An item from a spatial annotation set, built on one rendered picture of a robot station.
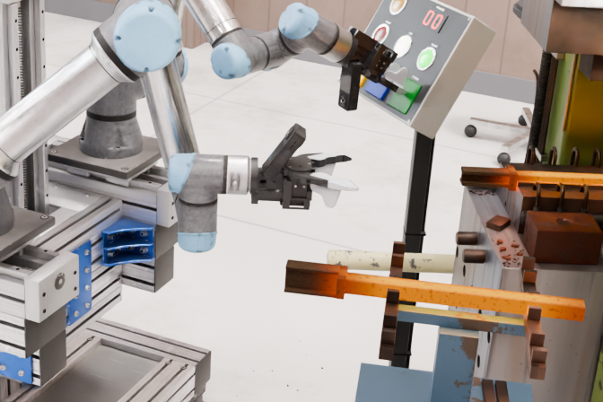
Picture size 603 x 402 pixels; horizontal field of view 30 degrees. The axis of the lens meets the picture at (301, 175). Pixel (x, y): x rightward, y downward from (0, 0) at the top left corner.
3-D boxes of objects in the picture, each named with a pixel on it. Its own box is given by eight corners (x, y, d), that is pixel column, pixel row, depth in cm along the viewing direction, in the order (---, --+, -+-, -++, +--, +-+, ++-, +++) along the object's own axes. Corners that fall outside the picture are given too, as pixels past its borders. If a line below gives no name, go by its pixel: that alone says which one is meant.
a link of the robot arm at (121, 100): (74, 107, 260) (73, 50, 255) (116, 94, 270) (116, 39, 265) (110, 119, 254) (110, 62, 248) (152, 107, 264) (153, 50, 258)
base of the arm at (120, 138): (65, 150, 261) (65, 109, 257) (101, 131, 274) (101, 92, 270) (121, 163, 256) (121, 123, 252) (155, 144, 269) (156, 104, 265)
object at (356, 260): (327, 275, 261) (328, 254, 259) (326, 264, 266) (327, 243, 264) (513, 282, 264) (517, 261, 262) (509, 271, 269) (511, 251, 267)
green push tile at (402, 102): (404, 114, 253) (421, 85, 251) (387, 104, 259) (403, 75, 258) (410, 117, 253) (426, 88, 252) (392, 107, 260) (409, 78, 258)
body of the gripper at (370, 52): (401, 55, 246) (362, 31, 239) (381, 89, 247) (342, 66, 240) (383, 46, 252) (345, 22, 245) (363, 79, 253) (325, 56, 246)
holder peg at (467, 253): (463, 265, 211) (465, 252, 210) (460, 258, 214) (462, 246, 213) (485, 266, 212) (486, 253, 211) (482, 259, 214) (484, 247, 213)
